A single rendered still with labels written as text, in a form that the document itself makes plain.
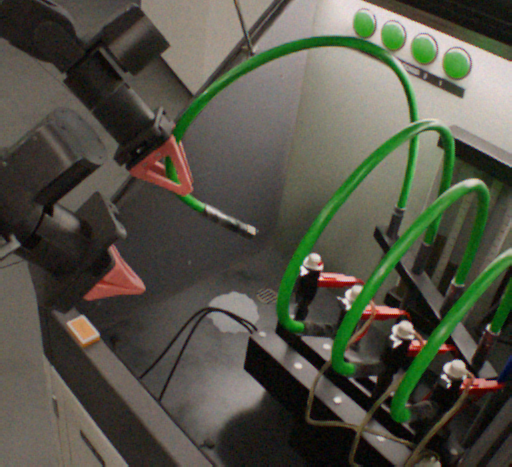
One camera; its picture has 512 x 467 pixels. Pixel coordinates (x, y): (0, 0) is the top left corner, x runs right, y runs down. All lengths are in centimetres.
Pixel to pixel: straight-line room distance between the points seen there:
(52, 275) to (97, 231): 6
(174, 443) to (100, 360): 18
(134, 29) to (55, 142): 30
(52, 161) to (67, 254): 11
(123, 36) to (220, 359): 62
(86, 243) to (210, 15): 304
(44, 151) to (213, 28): 314
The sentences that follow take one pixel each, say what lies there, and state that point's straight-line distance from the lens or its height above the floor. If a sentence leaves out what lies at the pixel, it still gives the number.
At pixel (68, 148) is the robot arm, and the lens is 45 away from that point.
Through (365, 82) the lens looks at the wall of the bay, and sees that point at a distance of 106.
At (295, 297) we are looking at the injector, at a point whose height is 109.
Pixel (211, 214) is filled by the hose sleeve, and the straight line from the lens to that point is 82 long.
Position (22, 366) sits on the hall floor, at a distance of 221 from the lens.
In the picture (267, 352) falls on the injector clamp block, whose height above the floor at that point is 98.
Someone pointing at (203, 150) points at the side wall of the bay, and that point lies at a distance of 105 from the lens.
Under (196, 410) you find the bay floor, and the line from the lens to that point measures 104.
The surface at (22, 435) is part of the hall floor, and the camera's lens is 204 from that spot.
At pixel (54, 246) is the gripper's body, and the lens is 53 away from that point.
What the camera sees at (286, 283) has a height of 124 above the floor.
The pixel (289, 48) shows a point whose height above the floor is 142.
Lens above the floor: 167
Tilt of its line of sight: 35 degrees down
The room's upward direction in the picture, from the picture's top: 9 degrees clockwise
